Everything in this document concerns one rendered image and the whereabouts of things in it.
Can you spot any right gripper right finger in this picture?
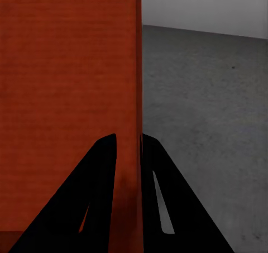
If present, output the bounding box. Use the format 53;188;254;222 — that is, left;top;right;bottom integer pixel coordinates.
140;134;234;253

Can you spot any storage box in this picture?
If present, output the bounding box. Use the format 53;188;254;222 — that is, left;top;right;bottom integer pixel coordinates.
0;0;143;253

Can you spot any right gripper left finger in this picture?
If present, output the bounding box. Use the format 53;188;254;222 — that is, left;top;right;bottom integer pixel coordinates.
9;133;117;253

